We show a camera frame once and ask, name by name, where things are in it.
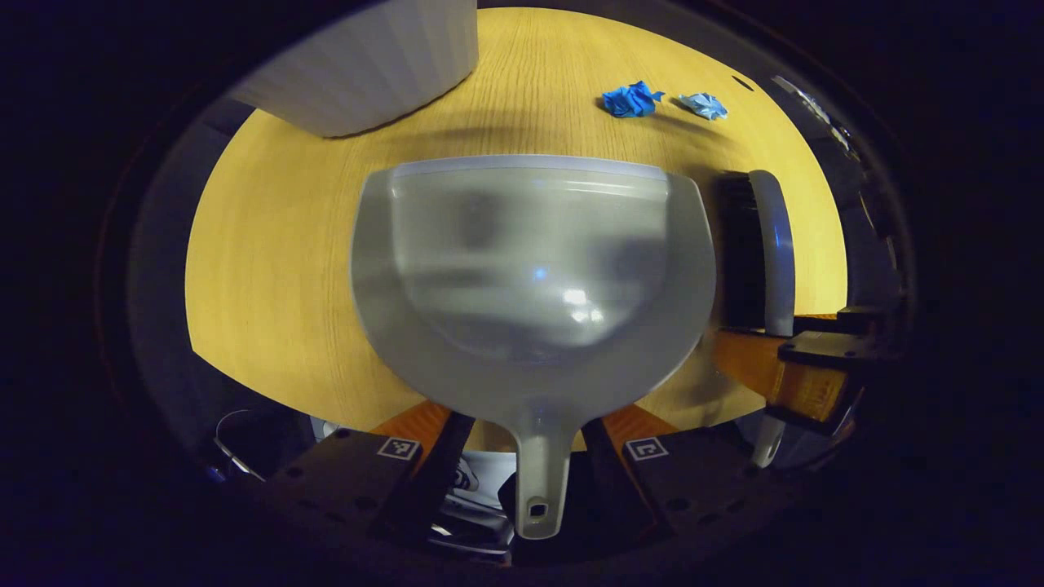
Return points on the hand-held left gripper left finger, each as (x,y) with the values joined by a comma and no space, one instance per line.
(436,473)

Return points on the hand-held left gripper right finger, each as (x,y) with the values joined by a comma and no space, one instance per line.
(693,473)

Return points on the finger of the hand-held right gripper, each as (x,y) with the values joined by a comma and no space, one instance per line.
(807,383)
(848,322)

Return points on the small white broom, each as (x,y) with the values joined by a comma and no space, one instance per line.
(779,244)

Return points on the white dustpan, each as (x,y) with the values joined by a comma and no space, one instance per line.
(530,285)

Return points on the light blue paper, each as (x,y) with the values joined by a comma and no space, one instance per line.
(703,106)

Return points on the dark blue paper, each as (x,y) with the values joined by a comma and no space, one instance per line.
(630,99)

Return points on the white garbage bin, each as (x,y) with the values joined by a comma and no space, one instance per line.
(375,65)

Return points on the black and white shoe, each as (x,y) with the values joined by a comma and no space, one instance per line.
(489,483)

